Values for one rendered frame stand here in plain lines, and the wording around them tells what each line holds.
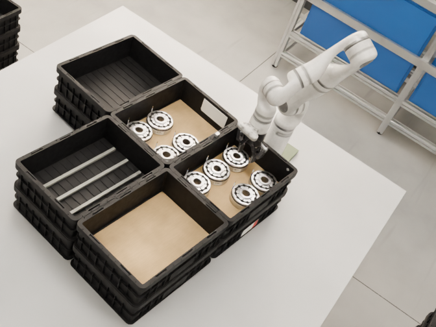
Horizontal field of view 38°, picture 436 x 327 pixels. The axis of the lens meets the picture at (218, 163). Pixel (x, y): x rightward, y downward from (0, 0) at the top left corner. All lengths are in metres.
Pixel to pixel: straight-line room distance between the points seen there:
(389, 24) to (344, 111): 0.69
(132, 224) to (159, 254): 0.14
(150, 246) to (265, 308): 0.46
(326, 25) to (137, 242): 2.38
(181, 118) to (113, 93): 0.29
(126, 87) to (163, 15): 1.97
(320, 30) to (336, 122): 0.59
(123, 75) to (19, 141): 0.49
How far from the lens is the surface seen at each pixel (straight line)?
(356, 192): 2.75
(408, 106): 4.11
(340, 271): 2.45
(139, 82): 2.63
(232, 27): 4.62
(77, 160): 2.28
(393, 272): 3.56
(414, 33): 3.91
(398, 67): 4.03
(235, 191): 2.29
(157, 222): 2.16
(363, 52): 2.16
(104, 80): 2.60
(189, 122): 2.52
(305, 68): 2.15
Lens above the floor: 2.52
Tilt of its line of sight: 45 degrees down
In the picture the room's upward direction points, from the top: 22 degrees clockwise
